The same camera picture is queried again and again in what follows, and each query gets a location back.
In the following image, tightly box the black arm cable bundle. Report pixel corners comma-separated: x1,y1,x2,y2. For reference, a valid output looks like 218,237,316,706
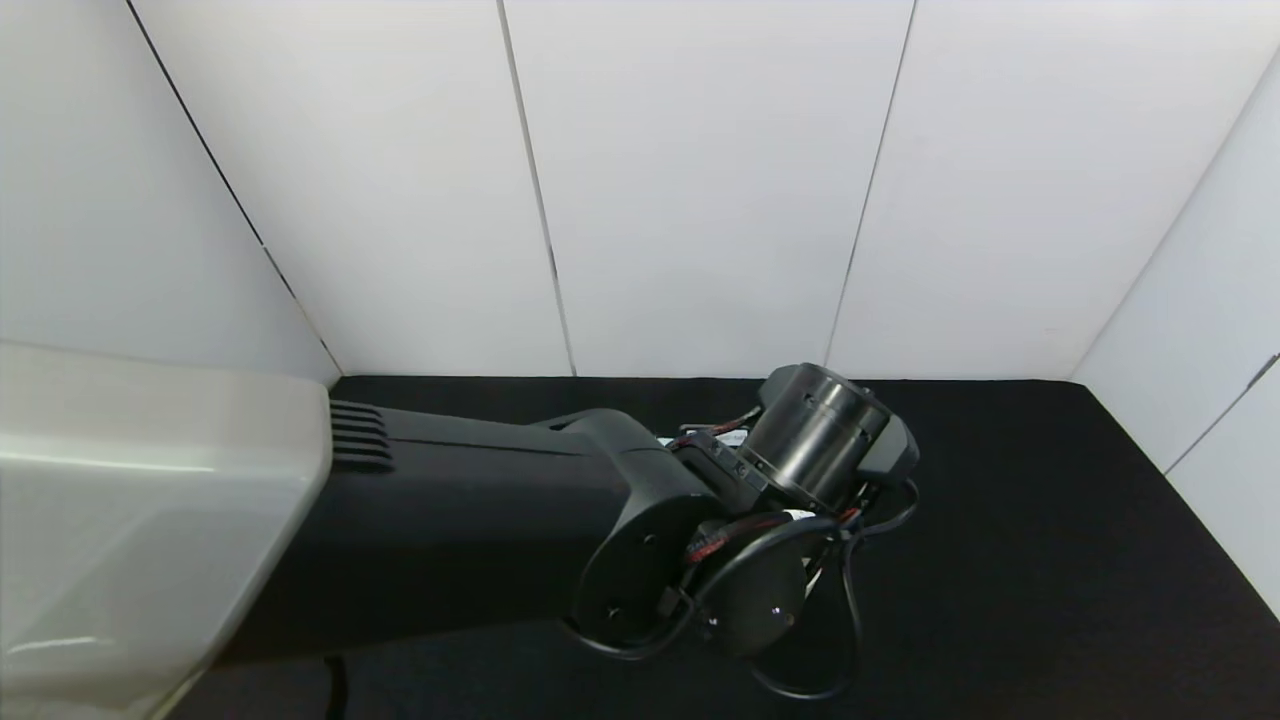
560,515,851,663

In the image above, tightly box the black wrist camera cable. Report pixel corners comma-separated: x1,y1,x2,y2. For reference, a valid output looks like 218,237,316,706
750,480,921,701

